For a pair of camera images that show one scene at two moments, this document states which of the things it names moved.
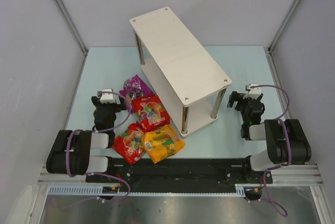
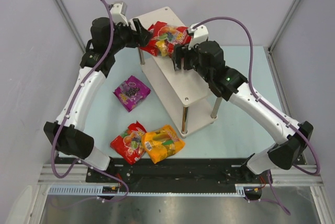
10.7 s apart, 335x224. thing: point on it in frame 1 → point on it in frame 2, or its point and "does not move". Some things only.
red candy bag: x=152 y=112 → x=164 y=37
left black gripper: x=108 y=105 → x=133 y=33
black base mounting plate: x=185 y=171 does not move
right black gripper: x=243 y=100 → x=185 y=57
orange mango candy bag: x=161 y=144 does not move
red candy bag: x=129 y=145 does not move
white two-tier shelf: x=179 y=69 does not move
